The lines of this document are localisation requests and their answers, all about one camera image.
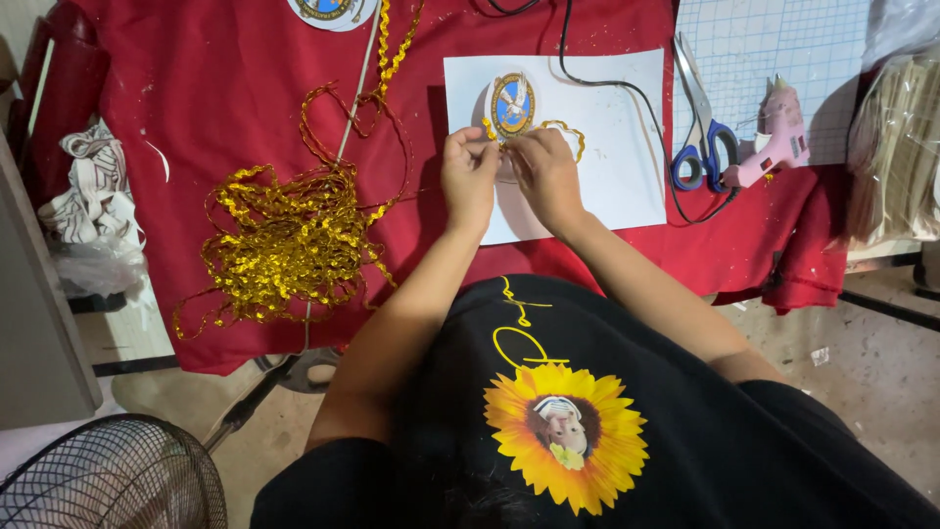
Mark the person's left hand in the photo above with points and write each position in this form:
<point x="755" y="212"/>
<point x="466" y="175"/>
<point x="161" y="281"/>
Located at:
<point x="468" y="176"/>

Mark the person's right hand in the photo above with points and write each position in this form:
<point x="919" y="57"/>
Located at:
<point x="547" y="176"/>

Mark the person's left fingers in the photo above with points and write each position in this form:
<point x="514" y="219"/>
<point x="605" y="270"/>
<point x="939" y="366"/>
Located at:
<point x="477" y="141"/>

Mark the person's right fingers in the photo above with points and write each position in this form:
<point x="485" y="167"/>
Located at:
<point x="520" y="145"/>

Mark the round emblem badge cutout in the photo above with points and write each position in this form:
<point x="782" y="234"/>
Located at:
<point x="512" y="105"/>

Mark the gold ric-rac trim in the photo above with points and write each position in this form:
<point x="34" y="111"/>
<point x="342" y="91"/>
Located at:
<point x="294" y="228"/>

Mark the white paper sheet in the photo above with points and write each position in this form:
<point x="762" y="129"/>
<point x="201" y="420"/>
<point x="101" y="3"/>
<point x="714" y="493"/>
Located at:
<point x="587" y="147"/>

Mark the thin wooden stick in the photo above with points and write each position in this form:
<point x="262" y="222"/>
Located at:
<point x="345" y="139"/>

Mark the stack of round emblem cutouts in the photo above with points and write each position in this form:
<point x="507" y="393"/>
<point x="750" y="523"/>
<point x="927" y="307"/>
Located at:
<point x="332" y="12"/>

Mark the pink hot glue gun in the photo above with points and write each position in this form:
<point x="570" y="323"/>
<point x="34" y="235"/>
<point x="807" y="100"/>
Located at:
<point x="771" y="139"/>

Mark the white grid cutting mat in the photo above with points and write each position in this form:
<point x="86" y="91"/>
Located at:
<point x="764" y="66"/>

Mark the red tablecloth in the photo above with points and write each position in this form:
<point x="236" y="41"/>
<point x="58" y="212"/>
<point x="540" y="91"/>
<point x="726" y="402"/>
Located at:
<point x="220" y="147"/>

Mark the black sunflower print shirt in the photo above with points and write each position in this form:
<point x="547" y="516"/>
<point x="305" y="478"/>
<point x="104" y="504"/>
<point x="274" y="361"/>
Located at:
<point x="587" y="419"/>

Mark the clear bag of sticks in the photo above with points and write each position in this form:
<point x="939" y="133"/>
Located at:
<point x="896" y="147"/>

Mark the heap of striped white cloth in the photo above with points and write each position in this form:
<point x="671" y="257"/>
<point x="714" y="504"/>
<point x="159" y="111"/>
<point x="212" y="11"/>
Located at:
<point x="92" y="187"/>

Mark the clear plastic bag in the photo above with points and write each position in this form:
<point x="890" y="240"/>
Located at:
<point x="99" y="268"/>

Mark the dark red chair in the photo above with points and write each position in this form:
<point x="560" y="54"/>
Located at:
<point x="51" y="81"/>

